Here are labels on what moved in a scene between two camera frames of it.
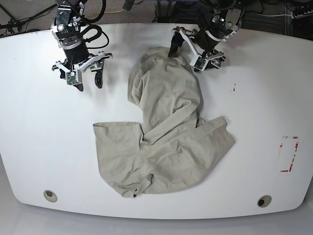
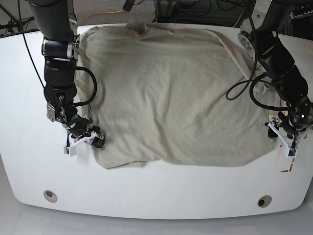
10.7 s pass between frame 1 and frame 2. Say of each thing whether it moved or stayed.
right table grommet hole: stayed
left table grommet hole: stayed
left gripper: moved
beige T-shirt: moved
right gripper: moved
